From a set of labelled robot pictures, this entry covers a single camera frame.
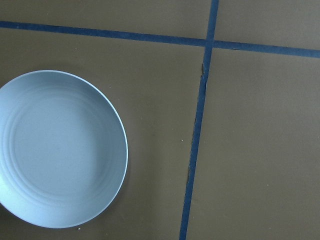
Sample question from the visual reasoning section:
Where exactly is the blue plate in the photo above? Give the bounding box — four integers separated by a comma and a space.
0, 70, 128, 229

